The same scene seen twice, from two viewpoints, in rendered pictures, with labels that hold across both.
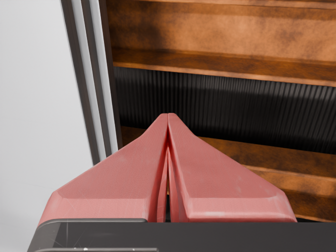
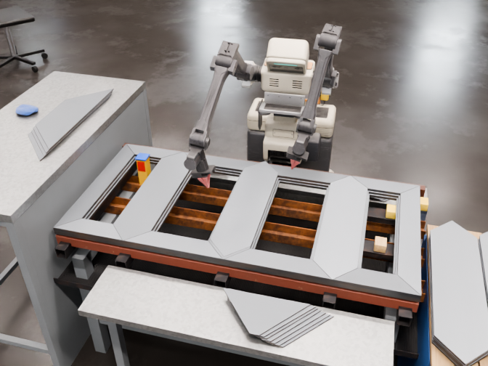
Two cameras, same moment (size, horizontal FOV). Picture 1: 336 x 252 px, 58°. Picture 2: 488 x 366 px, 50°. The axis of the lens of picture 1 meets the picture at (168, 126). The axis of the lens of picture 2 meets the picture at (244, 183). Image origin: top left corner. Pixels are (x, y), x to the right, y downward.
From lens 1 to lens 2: 2.32 m
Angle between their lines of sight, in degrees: 30
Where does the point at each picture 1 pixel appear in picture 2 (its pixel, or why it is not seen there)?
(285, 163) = (202, 197)
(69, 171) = (239, 189)
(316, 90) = not seen: hidden behind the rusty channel
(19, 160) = (249, 192)
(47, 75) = (233, 201)
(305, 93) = not seen: hidden behind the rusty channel
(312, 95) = not seen: hidden behind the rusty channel
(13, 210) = (260, 183)
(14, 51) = (237, 204)
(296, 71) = (197, 213)
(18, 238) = (265, 177)
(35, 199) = (251, 185)
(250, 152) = (210, 201)
